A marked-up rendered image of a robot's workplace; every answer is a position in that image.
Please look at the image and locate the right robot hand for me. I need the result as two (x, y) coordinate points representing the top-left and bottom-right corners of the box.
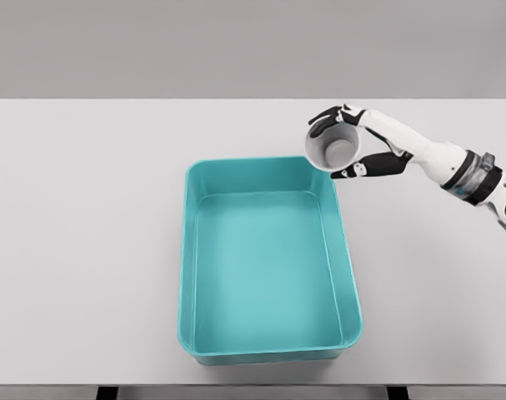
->
(308, 103), (434, 181)

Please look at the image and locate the white paper cup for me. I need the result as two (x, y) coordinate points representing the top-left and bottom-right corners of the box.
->
(304, 121), (363, 173)

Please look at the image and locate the teal rectangular basket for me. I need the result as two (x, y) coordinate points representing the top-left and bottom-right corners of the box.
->
(177, 155), (364, 368)

